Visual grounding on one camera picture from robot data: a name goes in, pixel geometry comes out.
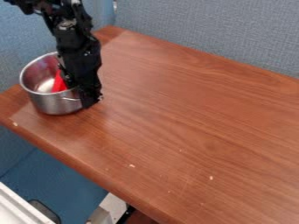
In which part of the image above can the metal pot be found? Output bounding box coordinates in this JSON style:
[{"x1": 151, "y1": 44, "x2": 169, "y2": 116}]
[{"x1": 20, "y1": 52, "x2": 91, "y2": 116}]

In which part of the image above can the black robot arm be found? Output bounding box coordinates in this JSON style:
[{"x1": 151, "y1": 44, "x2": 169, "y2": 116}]
[{"x1": 4, "y1": 0, "x2": 103, "y2": 109}]

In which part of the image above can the white table leg bracket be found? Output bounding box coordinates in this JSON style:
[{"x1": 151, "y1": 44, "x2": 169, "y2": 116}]
[{"x1": 84, "y1": 192, "x2": 128, "y2": 224}]

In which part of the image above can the white furniture edge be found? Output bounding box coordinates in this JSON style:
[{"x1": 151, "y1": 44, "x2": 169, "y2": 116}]
[{"x1": 0, "y1": 182, "x2": 54, "y2": 224}]

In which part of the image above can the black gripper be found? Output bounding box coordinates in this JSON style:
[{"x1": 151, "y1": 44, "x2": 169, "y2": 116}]
[{"x1": 50, "y1": 8, "x2": 103, "y2": 109}]

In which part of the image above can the red block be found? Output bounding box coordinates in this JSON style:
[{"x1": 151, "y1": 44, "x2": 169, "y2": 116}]
[{"x1": 50, "y1": 70, "x2": 68, "y2": 93}]

